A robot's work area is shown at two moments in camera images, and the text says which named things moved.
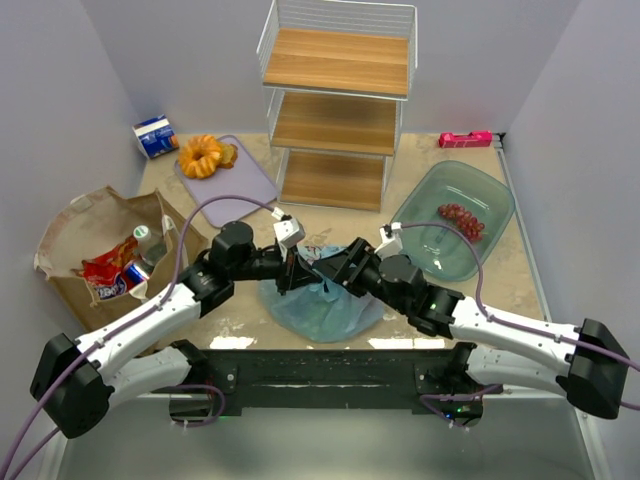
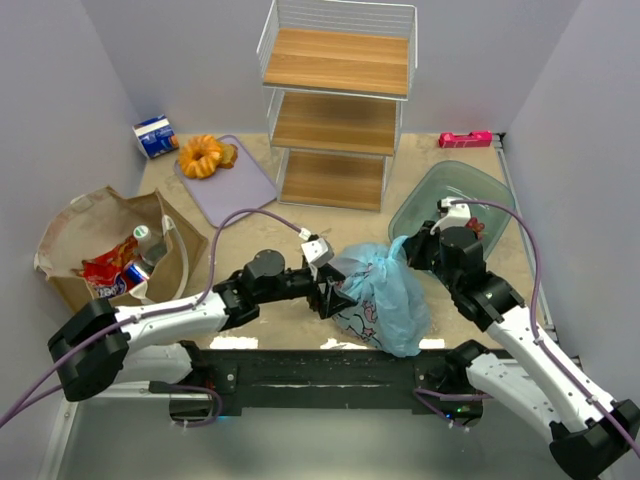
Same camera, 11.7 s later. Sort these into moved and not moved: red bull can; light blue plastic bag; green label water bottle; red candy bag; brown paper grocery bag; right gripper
Moved: light blue plastic bag; right gripper
Not moved: brown paper grocery bag; red bull can; green label water bottle; red candy bag
